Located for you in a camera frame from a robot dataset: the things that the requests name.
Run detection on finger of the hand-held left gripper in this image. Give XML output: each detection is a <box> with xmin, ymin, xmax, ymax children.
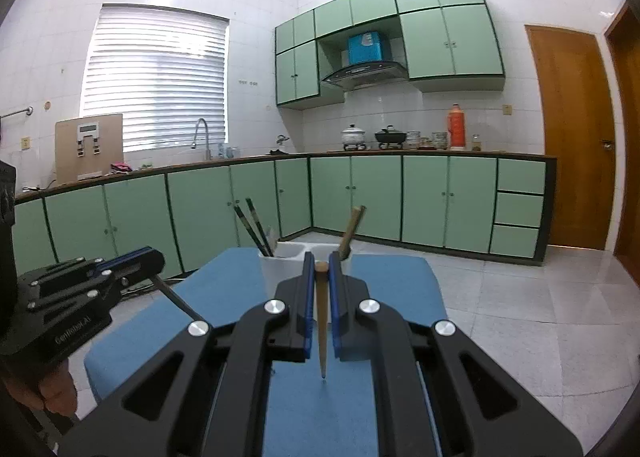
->
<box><xmin>97</xmin><ymin>246</ymin><xmax>166</xmax><ymax>291</ymax></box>

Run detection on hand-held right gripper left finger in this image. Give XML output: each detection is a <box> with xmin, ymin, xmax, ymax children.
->
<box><xmin>57</xmin><ymin>249</ymin><xmax>317</xmax><ymax>457</ymax></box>

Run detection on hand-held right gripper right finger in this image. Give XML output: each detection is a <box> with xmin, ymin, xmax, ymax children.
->
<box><xmin>327</xmin><ymin>249</ymin><xmax>584</xmax><ymax>457</ymax></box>

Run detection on bamboo chopstick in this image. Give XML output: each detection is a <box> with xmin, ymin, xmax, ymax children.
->
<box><xmin>314</xmin><ymin>261</ymin><xmax>330</xmax><ymax>381</ymax></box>
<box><xmin>338</xmin><ymin>205</ymin><xmax>366</xmax><ymax>261</ymax></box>

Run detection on black chopstick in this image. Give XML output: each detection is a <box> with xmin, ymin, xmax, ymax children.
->
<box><xmin>233</xmin><ymin>206</ymin><xmax>271</xmax><ymax>257</ymax></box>
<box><xmin>244</xmin><ymin>196</ymin><xmax>275</xmax><ymax>257</ymax></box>

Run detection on person's left hand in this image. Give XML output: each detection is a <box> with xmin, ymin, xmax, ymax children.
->
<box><xmin>38</xmin><ymin>366</ymin><xmax>79</xmax><ymax>416</ymax></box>

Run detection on blue tablecloth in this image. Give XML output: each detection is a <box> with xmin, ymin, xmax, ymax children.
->
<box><xmin>83</xmin><ymin>246</ymin><xmax>449</xmax><ymax>457</ymax></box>

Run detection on wooden board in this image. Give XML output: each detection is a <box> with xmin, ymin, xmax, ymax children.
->
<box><xmin>54</xmin><ymin>112</ymin><xmax>124</xmax><ymax>184</ymax></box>

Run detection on green lower kitchen cabinets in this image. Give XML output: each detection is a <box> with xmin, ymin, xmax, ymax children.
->
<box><xmin>12</xmin><ymin>154</ymin><xmax>559</xmax><ymax>284</ymax></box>

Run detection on green kitchen cabinets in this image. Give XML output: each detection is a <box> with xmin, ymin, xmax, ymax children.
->
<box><xmin>12</xmin><ymin>154</ymin><xmax>559</xmax><ymax>284</ymax></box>
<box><xmin>274</xmin><ymin>0</ymin><xmax>505</xmax><ymax>111</ymax></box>

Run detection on metal kitchen faucet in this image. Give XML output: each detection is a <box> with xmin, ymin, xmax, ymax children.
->
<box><xmin>192</xmin><ymin>118</ymin><xmax>214</xmax><ymax>161</ymax></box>

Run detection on gas stove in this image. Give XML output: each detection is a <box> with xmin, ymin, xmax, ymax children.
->
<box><xmin>342</xmin><ymin>142</ymin><xmax>407</xmax><ymax>152</ymax></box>

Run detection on white window blinds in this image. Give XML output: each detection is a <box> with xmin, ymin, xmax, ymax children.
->
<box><xmin>81</xmin><ymin>4</ymin><xmax>231</xmax><ymax>154</ymax></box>

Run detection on black wok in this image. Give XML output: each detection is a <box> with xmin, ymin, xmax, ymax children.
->
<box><xmin>374</xmin><ymin>126</ymin><xmax>407</xmax><ymax>146</ymax></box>

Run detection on orange thermos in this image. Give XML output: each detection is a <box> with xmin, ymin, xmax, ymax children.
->
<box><xmin>447</xmin><ymin>104</ymin><xmax>467</xmax><ymax>151</ymax></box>

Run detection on range hood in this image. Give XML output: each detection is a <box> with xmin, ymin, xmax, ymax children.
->
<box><xmin>320</xmin><ymin>60</ymin><xmax>409</xmax><ymax>91</ymax></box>

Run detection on blue box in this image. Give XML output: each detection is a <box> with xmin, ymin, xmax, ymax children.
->
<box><xmin>347</xmin><ymin>30</ymin><xmax>386</xmax><ymax>64</ymax></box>

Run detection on wooden door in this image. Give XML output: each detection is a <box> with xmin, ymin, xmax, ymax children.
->
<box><xmin>524</xmin><ymin>24</ymin><xmax>616</xmax><ymax>251</ymax></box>
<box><xmin>604</xmin><ymin>1</ymin><xmax>640</xmax><ymax>289</ymax></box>

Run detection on green upper kitchen cabinets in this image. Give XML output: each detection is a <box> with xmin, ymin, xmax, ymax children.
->
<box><xmin>274</xmin><ymin>0</ymin><xmax>505</xmax><ymax>111</ymax></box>

